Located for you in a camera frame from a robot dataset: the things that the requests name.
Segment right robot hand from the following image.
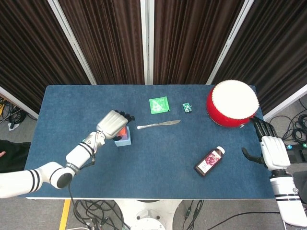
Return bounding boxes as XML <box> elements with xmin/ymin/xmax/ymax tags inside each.
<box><xmin>241</xmin><ymin>116</ymin><xmax>291</xmax><ymax>171</ymax></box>

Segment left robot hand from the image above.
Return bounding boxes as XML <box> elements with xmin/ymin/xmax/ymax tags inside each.
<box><xmin>95</xmin><ymin>109</ymin><xmax>136</xmax><ymax>141</ymax></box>

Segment person in black clothes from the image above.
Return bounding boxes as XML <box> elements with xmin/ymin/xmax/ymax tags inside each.
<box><xmin>0</xmin><ymin>140</ymin><xmax>32</xmax><ymax>173</ymax></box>

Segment black power strip green lights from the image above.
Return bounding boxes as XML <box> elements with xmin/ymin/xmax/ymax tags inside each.
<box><xmin>285</xmin><ymin>143</ymin><xmax>307</xmax><ymax>163</ymax></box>

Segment large light blue cube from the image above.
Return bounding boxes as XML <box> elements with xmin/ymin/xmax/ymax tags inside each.
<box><xmin>114</xmin><ymin>126</ymin><xmax>133</xmax><ymax>147</ymax></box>

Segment black fabric piece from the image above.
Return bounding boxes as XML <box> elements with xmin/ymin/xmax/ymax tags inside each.
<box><xmin>292</xmin><ymin>170</ymin><xmax>307</xmax><ymax>192</ymax></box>

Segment blue felt table cover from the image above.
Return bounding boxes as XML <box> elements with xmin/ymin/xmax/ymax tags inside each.
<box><xmin>16</xmin><ymin>84</ymin><xmax>276</xmax><ymax>200</ymax></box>

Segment green tea sachet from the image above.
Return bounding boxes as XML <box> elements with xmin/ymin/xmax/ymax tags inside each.
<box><xmin>148</xmin><ymin>96</ymin><xmax>171</xmax><ymax>115</ymax></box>

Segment silver table knife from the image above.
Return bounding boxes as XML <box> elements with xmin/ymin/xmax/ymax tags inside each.
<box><xmin>137</xmin><ymin>119</ymin><xmax>181</xmax><ymax>130</ymax></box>

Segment red drum with white head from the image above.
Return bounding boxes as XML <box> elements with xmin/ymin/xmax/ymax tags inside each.
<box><xmin>206</xmin><ymin>80</ymin><xmax>260</xmax><ymax>129</ymax></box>

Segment dark juice bottle white cap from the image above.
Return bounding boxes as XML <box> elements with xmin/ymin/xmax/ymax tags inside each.
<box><xmin>193</xmin><ymin>146</ymin><xmax>226</xmax><ymax>177</ymax></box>

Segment yellow floor tape strip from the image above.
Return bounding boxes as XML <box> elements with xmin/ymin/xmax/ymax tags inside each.
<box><xmin>59</xmin><ymin>199</ymin><xmax>72</xmax><ymax>230</ymax></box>

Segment brown ribbed partition panel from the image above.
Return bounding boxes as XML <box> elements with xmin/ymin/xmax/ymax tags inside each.
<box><xmin>59</xmin><ymin>0</ymin><xmax>146</xmax><ymax>85</ymax></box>
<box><xmin>212</xmin><ymin>0</ymin><xmax>307</xmax><ymax>115</ymax></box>
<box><xmin>0</xmin><ymin>0</ymin><xmax>91</xmax><ymax>113</ymax></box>
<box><xmin>153</xmin><ymin>0</ymin><xmax>245</xmax><ymax>85</ymax></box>

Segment black floor cable bundle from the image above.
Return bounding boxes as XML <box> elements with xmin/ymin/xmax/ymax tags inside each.
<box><xmin>0</xmin><ymin>99</ymin><xmax>28</xmax><ymax>129</ymax></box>
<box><xmin>268</xmin><ymin>99</ymin><xmax>307</xmax><ymax>144</ymax></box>
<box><xmin>68</xmin><ymin>182</ymin><xmax>131</xmax><ymax>230</ymax></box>

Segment white partition frame bar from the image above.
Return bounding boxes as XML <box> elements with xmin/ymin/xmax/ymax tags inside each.
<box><xmin>0</xmin><ymin>86</ymin><xmax>39</xmax><ymax>120</ymax></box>
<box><xmin>47</xmin><ymin>0</ymin><xmax>97</xmax><ymax>85</ymax></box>
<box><xmin>206</xmin><ymin>0</ymin><xmax>255</xmax><ymax>85</ymax></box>
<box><xmin>140</xmin><ymin>0</ymin><xmax>154</xmax><ymax>85</ymax></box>
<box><xmin>263</xmin><ymin>83</ymin><xmax>307</xmax><ymax>121</ymax></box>

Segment long black floor cable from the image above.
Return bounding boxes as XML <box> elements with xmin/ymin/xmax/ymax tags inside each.
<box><xmin>211</xmin><ymin>210</ymin><xmax>281</xmax><ymax>230</ymax></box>

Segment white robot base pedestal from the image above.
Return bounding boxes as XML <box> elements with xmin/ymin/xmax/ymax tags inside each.
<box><xmin>112</xmin><ymin>199</ymin><xmax>183</xmax><ymax>230</ymax></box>

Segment black cable with inline switch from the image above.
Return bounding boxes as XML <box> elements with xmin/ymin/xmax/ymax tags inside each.
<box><xmin>184</xmin><ymin>200</ymin><xmax>204</xmax><ymax>230</ymax></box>

